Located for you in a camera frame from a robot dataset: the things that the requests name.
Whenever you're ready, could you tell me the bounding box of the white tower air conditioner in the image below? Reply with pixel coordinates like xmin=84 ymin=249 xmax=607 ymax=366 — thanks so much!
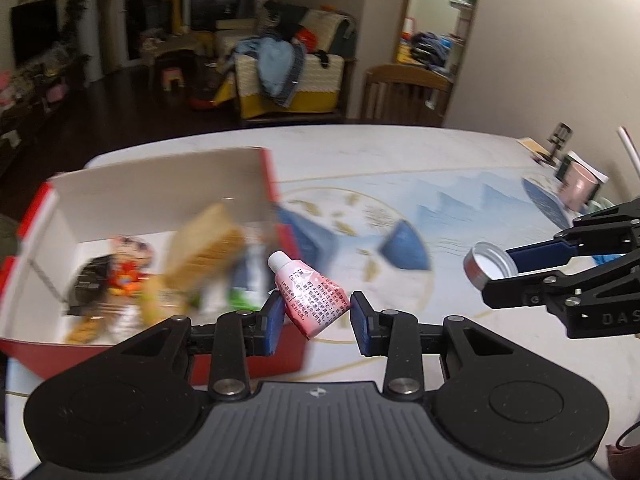
xmin=75 ymin=0 xmax=106 ymax=83

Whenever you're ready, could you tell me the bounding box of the television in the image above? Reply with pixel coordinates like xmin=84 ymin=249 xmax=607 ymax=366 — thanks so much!
xmin=11 ymin=0 xmax=61 ymax=66

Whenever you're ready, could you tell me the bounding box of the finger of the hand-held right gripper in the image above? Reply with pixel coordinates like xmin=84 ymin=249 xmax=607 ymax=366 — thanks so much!
xmin=481 ymin=252 xmax=640 ymax=311
xmin=505 ymin=200 xmax=640 ymax=272

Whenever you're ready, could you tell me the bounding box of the tan rectangular block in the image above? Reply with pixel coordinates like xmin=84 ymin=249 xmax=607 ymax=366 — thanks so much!
xmin=162 ymin=203 xmax=248 ymax=293

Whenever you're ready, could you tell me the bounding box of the dark green white box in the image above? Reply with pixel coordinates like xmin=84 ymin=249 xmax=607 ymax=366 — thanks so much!
xmin=554 ymin=150 xmax=610 ymax=186

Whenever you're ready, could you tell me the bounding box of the green houseplant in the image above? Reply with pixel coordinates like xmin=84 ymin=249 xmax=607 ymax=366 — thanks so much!
xmin=60 ymin=0 xmax=88 ymax=48

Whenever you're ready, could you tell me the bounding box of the metal jar lid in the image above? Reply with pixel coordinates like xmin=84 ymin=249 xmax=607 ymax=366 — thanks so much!
xmin=462 ymin=241 xmax=516 ymax=291

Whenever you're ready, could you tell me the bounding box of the beige paper card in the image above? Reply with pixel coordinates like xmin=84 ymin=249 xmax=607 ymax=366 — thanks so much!
xmin=517 ymin=136 xmax=551 ymax=161

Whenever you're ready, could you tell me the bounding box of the pink mug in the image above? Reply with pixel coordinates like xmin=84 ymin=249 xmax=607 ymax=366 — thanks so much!
xmin=557 ymin=162 xmax=601 ymax=213

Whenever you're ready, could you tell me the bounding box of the white green wipes packet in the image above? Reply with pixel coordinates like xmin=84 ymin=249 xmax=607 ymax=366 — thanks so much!
xmin=227 ymin=245 xmax=273 ymax=311

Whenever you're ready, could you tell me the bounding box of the blue jacket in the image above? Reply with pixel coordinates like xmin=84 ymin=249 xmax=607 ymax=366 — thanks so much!
xmin=235 ymin=35 xmax=307 ymax=108

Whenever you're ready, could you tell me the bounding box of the pink stool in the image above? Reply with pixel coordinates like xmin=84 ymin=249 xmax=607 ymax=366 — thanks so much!
xmin=160 ymin=66 xmax=187 ymax=92

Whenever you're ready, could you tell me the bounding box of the bed with dark clothes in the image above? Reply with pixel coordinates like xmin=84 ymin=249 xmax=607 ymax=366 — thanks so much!
xmin=400 ymin=31 xmax=458 ymax=81

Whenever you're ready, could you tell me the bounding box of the wooden chair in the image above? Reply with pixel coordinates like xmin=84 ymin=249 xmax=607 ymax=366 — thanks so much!
xmin=360 ymin=64 xmax=453 ymax=128

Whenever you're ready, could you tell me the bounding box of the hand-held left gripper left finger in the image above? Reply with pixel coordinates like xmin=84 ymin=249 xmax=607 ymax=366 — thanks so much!
xmin=117 ymin=292 xmax=286 ymax=402

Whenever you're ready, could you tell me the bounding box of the dark television cabinet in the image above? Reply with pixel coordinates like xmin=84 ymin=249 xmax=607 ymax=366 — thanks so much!
xmin=0 ymin=55 xmax=93 ymax=161

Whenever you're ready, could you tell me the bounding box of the black phone stand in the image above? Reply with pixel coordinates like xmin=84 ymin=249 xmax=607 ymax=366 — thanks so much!
xmin=542 ymin=122 xmax=573 ymax=166

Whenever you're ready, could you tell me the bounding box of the sofa with yellow cover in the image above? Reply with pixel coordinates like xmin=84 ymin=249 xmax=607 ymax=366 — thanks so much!
xmin=215 ymin=7 xmax=358 ymax=121

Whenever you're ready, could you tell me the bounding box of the coffee table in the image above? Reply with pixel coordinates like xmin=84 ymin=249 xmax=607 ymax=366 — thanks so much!
xmin=140 ymin=35 xmax=201 ymax=91

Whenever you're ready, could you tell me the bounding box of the pink white tube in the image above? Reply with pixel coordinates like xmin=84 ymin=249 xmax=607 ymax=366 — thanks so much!
xmin=267 ymin=251 xmax=351 ymax=339

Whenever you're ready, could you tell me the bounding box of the small black box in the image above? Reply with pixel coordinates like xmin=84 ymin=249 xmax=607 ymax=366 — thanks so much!
xmin=62 ymin=254 xmax=118 ymax=317

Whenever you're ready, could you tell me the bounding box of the red cardboard box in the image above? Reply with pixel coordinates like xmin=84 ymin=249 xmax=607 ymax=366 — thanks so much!
xmin=0 ymin=147 xmax=311 ymax=391

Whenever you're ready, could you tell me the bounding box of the small red toy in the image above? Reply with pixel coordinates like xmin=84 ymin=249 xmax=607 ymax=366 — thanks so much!
xmin=107 ymin=265 xmax=143 ymax=296

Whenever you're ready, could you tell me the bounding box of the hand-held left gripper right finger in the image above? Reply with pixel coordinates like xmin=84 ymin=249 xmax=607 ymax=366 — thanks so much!
xmin=350 ymin=291 xmax=521 ymax=401

